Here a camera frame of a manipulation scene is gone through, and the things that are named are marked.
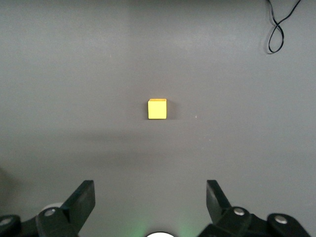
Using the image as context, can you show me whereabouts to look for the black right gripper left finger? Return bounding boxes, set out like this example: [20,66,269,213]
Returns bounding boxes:
[0,180,96,237]

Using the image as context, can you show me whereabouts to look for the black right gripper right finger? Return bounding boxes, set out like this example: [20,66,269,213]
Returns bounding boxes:
[198,180,312,237]

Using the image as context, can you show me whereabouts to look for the yellow wooden block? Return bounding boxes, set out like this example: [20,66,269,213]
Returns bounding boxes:
[147,98,167,120]

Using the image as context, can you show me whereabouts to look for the thin black loose cable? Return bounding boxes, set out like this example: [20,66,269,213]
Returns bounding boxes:
[266,0,303,54]

